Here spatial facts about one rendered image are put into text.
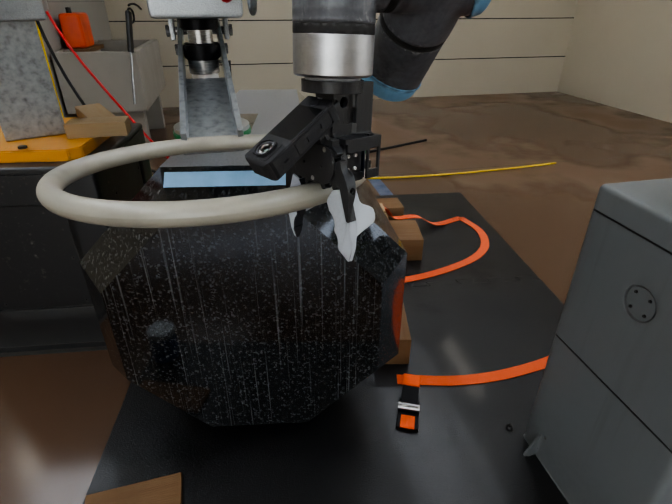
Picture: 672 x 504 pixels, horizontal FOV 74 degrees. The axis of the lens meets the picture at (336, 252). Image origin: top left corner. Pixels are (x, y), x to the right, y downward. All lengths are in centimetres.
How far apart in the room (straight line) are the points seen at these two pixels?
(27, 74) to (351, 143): 153
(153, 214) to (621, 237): 93
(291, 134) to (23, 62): 150
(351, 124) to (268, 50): 581
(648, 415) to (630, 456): 13
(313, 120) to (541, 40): 722
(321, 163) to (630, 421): 94
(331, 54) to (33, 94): 154
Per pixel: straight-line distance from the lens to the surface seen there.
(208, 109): 113
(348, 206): 52
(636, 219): 111
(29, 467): 173
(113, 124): 184
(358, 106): 56
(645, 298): 112
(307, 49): 51
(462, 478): 148
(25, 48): 192
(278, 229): 106
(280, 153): 49
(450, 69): 704
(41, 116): 195
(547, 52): 776
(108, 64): 422
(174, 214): 52
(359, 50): 51
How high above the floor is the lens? 121
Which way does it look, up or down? 29 degrees down
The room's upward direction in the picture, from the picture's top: straight up
